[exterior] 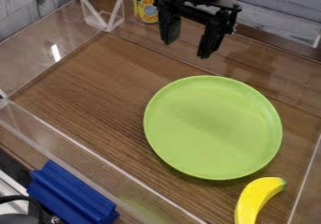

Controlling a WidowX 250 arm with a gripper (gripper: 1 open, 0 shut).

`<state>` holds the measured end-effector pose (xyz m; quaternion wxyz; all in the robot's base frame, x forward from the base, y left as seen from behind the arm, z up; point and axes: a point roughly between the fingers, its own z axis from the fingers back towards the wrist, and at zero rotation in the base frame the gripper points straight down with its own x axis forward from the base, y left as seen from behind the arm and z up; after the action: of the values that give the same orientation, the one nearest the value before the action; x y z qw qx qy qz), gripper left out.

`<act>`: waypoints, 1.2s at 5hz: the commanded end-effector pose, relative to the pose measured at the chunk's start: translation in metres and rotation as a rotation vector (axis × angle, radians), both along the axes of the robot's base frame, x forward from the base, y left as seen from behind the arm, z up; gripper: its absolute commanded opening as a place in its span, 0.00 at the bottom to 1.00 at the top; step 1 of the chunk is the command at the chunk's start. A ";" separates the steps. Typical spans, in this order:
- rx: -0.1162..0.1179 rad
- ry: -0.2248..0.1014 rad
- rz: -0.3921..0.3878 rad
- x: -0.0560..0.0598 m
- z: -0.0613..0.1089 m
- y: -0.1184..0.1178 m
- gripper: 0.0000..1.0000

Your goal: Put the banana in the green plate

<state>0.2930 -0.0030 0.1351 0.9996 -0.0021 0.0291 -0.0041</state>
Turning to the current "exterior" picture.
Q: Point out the clear acrylic corner bracket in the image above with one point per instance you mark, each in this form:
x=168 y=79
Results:
x=103 y=20

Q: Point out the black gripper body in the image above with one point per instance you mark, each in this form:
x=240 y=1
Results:
x=200 y=10

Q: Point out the yellow banana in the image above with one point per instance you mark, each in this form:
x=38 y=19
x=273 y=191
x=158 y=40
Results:
x=255 y=196

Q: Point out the blue plastic block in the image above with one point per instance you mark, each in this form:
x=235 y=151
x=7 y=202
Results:
x=69 y=197

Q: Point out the yellow labelled tin can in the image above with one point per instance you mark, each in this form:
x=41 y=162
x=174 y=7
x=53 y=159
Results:
x=146 y=11

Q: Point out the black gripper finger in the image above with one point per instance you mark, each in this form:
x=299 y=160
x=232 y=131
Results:
x=219 y=26
x=169 y=17

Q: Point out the green plate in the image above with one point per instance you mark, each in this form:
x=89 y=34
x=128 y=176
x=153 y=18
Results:
x=213 y=127

